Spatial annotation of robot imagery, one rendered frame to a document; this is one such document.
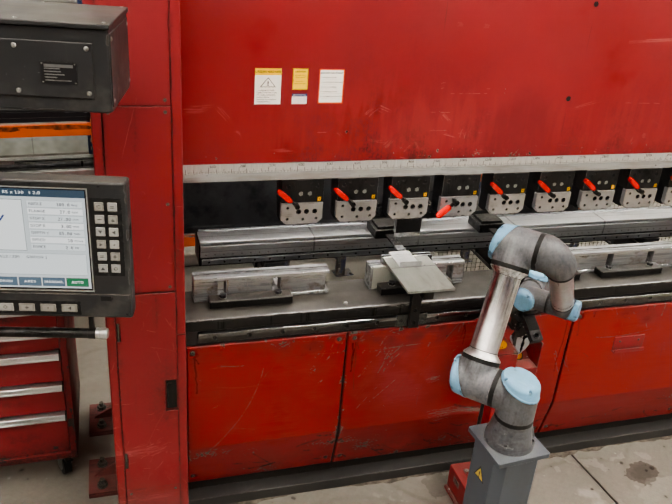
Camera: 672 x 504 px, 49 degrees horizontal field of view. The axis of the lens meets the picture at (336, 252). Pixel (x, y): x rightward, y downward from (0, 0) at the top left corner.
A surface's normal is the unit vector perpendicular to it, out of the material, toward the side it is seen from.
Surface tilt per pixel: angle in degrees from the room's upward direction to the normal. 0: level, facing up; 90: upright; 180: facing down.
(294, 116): 90
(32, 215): 90
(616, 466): 0
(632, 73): 90
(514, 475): 90
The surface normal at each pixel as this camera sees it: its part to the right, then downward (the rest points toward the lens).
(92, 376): 0.07, -0.90
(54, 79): 0.08, 0.44
